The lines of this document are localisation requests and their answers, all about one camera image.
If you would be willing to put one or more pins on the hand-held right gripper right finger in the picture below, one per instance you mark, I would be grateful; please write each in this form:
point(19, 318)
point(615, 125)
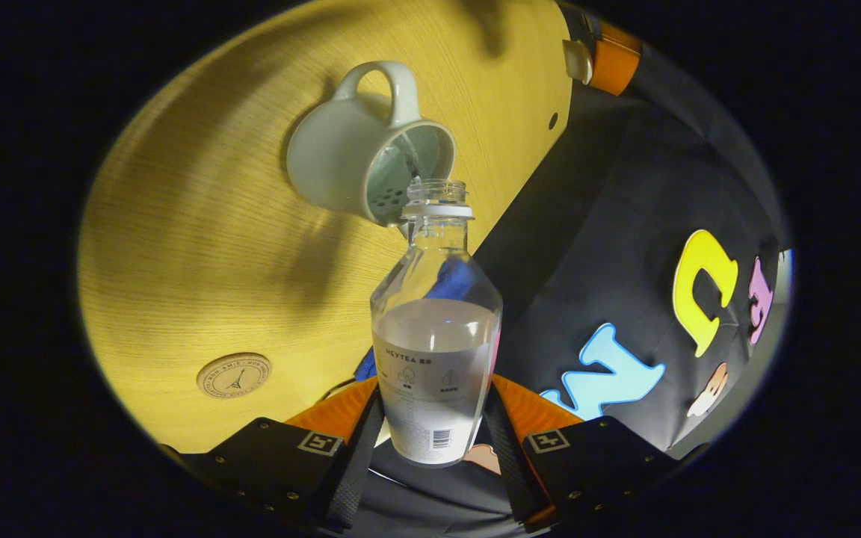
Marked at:
point(505, 456)

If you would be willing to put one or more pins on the white teacup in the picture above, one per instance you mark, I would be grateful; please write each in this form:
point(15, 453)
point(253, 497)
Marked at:
point(333, 157)

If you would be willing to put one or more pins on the clear plastic water bottle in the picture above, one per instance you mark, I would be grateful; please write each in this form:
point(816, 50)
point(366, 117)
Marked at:
point(434, 373)

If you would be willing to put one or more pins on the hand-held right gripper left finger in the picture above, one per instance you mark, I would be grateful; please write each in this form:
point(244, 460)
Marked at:
point(359, 456)

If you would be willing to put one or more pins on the blue towel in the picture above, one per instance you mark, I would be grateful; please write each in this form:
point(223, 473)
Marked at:
point(365, 368)

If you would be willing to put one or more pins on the round wooden coaster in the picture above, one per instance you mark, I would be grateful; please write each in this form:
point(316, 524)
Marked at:
point(234, 376)

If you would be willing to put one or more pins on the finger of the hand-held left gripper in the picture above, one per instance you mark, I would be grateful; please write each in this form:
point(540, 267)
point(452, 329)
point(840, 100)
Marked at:
point(613, 63)

